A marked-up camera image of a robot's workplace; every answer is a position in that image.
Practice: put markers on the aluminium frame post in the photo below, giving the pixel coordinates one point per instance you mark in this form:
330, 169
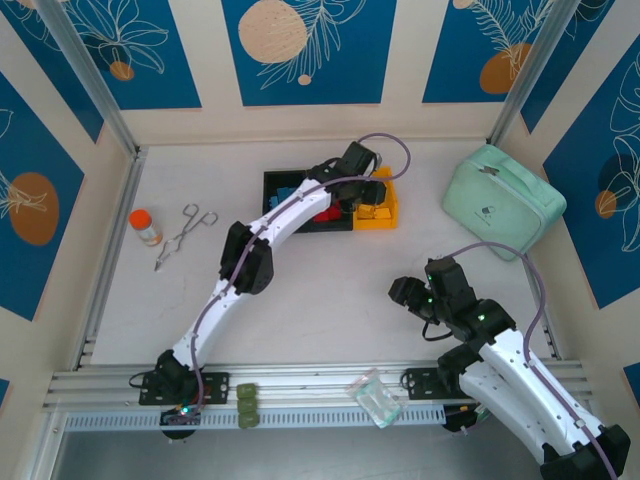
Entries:
535, 70
90, 75

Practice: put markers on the red lego brick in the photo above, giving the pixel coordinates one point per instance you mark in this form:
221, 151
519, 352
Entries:
324, 217
339, 213

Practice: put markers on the small circuit board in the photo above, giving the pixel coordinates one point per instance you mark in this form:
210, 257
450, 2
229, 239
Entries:
182, 414

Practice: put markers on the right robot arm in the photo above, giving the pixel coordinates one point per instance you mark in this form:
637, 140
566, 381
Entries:
525, 395

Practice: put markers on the olive green block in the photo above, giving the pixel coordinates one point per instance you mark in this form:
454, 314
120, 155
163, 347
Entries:
247, 420
246, 404
246, 389

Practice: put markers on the black plastic bin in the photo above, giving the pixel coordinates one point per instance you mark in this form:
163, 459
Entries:
330, 229
270, 180

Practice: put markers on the yellow plastic bin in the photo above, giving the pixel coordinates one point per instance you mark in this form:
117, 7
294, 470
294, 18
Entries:
392, 200

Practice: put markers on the wide aluminium frame rail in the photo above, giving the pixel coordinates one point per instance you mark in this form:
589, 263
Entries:
310, 382

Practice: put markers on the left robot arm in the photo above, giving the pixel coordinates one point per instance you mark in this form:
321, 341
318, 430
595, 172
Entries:
215, 310

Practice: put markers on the long blue lego brick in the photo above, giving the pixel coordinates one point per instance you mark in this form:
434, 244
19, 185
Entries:
272, 202
284, 192

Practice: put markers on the mint green zipper case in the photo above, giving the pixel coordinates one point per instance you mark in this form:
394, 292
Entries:
505, 200

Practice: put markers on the long yellow lego brick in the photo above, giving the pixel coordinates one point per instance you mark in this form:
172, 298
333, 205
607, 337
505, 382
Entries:
372, 213

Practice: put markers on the clear plastic zip bag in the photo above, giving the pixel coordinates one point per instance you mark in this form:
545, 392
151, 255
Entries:
377, 397

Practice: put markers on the metal tongs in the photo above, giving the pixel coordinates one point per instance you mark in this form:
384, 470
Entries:
192, 226

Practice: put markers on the orange capped bottle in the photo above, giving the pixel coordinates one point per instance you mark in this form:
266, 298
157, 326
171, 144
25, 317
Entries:
145, 227

